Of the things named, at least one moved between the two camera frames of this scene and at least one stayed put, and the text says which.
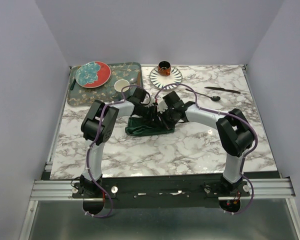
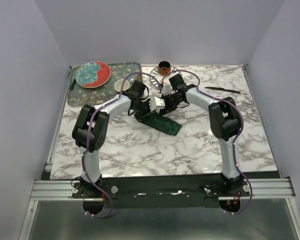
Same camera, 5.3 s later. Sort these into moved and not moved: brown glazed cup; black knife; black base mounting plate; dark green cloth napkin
Moved: dark green cloth napkin
Not moved: black knife; black base mounting plate; brown glazed cup
